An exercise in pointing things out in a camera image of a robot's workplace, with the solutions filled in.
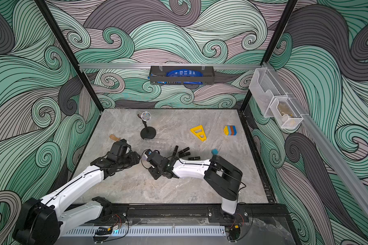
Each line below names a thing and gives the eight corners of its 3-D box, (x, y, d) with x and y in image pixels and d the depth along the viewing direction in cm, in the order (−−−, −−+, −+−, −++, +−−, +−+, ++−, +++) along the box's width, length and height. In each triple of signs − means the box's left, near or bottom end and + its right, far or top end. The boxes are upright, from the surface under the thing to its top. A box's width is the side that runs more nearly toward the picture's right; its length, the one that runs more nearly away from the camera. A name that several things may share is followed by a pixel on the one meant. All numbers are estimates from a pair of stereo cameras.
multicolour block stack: (224, 135, 108) (225, 132, 105) (223, 128, 111) (224, 125, 109) (236, 135, 108) (237, 132, 105) (234, 128, 112) (235, 125, 109)
